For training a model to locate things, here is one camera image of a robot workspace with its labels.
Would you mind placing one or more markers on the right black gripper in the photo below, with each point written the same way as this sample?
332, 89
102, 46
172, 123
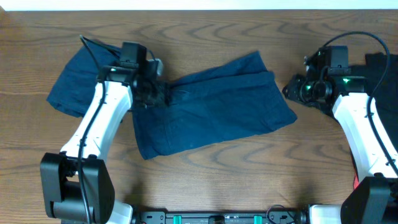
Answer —
293, 93

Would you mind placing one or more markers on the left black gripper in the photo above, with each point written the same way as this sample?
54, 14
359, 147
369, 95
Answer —
163, 96

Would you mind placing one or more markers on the navy blue shorts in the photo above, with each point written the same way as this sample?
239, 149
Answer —
236, 100

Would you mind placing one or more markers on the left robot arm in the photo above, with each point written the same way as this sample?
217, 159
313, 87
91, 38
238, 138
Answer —
76, 184

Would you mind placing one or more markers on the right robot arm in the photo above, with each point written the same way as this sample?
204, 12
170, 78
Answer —
330, 86

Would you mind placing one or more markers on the folded navy shorts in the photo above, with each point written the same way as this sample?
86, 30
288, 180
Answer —
74, 89

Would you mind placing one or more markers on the black garment with logo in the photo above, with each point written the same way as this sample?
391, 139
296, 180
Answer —
386, 95

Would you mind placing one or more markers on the red cloth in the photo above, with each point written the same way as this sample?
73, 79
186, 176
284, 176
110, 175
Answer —
355, 182

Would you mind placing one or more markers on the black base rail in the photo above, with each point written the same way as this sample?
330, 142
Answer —
276, 214

